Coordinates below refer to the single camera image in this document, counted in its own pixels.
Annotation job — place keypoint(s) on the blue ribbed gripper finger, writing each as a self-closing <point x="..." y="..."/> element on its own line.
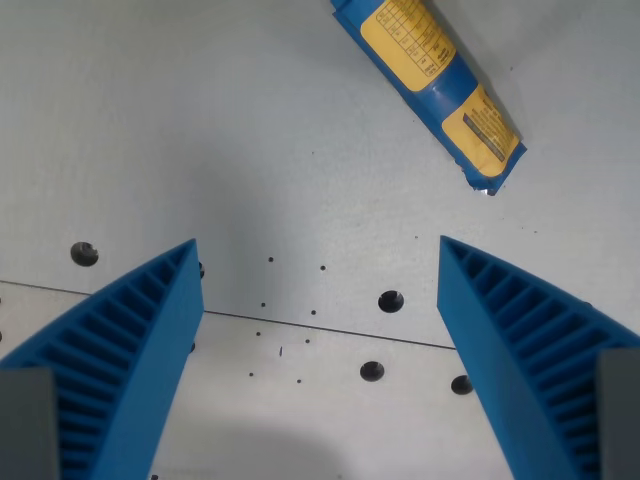
<point x="135" y="350"/>
<point x="505" y="345"/>

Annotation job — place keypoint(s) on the blue and yellow snack bag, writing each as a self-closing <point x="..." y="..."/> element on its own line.
<point x="434" y="87"/>

